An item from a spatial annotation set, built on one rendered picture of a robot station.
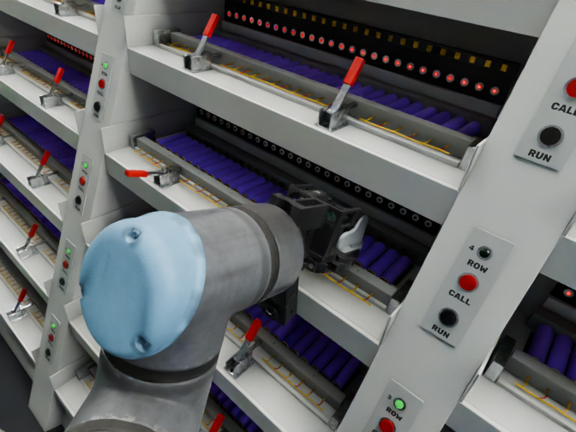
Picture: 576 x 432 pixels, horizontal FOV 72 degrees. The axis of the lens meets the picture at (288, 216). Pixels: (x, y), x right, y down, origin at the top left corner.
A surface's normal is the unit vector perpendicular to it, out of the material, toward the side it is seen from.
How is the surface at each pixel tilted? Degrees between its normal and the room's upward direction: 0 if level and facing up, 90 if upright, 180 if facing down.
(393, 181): 111
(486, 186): 90
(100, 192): 90
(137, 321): 86
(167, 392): 87
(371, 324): 21
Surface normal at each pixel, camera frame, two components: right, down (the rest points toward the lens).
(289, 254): 0.83, -0.04
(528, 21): -0.65, 0.38
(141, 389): 0.02, 0.29
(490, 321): -0.56, 0.06
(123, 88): 0.76, 0.44
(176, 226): 0.40, -0.83
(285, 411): 0.11, -0.81
